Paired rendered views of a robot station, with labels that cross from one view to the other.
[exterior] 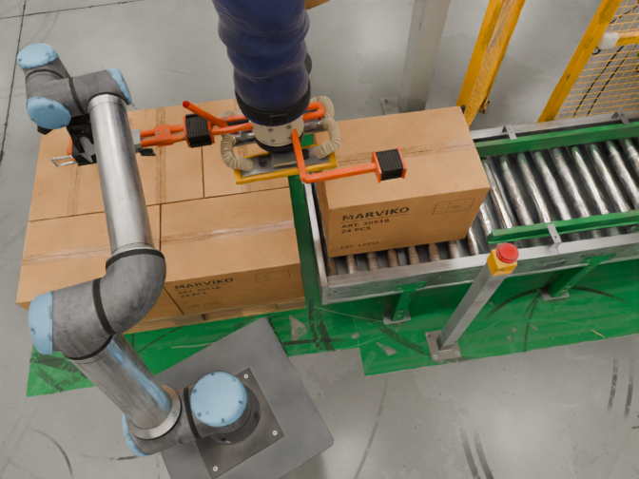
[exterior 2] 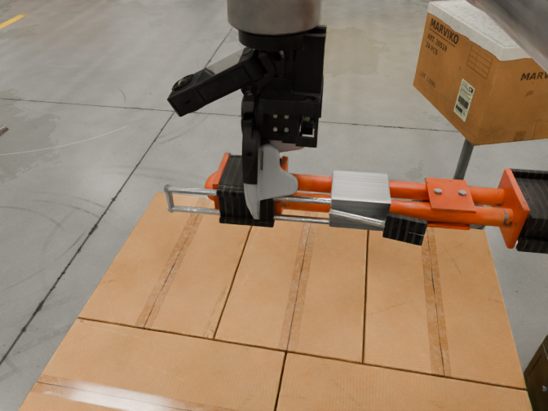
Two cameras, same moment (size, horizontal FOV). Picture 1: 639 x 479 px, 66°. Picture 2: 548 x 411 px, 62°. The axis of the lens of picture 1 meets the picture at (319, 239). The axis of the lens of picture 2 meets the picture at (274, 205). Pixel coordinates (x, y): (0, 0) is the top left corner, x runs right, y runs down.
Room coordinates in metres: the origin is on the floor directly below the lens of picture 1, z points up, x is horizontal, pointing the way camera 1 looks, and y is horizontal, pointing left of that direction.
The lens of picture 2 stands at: (0.57, 0.55, 1.60)
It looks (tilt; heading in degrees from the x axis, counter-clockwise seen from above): 39 degrees down; 17
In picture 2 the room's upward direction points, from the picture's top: straight up
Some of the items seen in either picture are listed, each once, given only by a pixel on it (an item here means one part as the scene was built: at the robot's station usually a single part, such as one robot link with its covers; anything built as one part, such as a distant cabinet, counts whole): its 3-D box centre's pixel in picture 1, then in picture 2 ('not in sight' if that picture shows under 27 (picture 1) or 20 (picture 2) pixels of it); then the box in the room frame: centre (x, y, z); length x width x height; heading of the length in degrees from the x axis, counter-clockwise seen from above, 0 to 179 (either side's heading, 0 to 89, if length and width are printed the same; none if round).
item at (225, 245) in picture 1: (172, 208); (290, 360); (1.35, 0.74, 0.34); 1.20 x 1.00 x 0.40; 96
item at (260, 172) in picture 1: (283, 160); not in sight; (1.01, 0.11, 1.15); 0.34 x 0.10 x 0.05; 99
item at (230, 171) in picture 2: (87, 146); (252, 185); (1.01, 0.72, 1.25); 0.08 x 0.07 x 0.05; 99
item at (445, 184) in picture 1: (392, 183); not in sight; (1.17, -0.31, 0.75); 0.60 x 0.40 x 0.40; 97
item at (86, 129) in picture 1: (78, 115); (281, 84); (1.01, 0.68, 1.39); 0.09 x 0.08 x 0.12; 98
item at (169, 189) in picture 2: (104, 157); (289, 214); (0.97, 0.65, 1.25); 0.31 x 0.03 x 0.05; 99
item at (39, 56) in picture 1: (46, 71); not in sight; (1.00, 0.68, 1.56); 0.10 x 0.09 x 0.12; 16
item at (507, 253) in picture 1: (506, 254); not in sight; (0.70, -0.60, 1.02); 0.07 x 0.07 x 0.04
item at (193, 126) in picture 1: (199, 129); (542, 209); (1.06, 0.37, 1.25); 0.10 x 0.08 x 0.06; 9
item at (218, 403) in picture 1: (219, 403); not in sight; (0.28, 0.31, 0.95); 0.17 x 0.15 x 0.18; 106
